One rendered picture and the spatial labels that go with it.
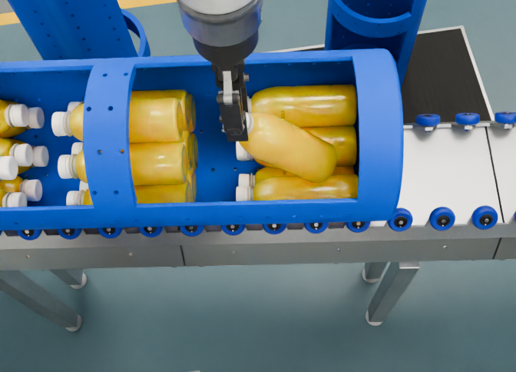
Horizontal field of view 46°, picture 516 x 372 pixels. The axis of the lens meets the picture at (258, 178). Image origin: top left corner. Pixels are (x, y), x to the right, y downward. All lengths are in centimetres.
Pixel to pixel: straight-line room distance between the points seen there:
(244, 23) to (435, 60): 173
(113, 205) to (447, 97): 152
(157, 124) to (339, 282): 124
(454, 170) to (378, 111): 36
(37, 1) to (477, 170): 99
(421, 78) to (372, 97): 137
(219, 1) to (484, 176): 77
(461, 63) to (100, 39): 131
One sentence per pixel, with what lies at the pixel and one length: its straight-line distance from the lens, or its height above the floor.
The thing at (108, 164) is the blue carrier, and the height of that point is 120.
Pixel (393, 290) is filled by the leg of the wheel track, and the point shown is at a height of 43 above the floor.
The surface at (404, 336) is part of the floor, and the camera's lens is 207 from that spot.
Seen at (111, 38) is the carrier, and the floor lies 78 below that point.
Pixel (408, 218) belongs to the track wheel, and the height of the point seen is 97.
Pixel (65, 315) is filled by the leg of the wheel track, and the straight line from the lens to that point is 202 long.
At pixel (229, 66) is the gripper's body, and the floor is 143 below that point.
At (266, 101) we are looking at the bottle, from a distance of 102.
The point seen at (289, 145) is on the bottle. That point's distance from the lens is 91.
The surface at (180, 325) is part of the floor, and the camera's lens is 207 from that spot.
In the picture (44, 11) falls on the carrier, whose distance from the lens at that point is 151.
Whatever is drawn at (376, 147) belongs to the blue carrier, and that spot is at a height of 121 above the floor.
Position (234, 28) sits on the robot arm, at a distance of 64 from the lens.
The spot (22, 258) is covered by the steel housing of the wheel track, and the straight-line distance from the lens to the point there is 129.
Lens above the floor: 200
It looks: 65 degrees down
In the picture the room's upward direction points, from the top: 6 degrees counter-clockwise
